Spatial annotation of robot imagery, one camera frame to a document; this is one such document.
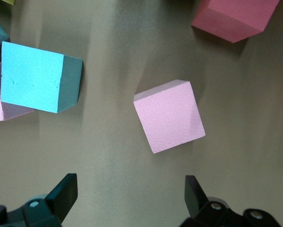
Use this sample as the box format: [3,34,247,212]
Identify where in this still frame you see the red foam block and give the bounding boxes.
[191,0,281,43]

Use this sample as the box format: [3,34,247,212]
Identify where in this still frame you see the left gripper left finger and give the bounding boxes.
[0,173,78,227]

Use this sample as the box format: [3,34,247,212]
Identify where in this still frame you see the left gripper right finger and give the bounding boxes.
[179,175,282,227]

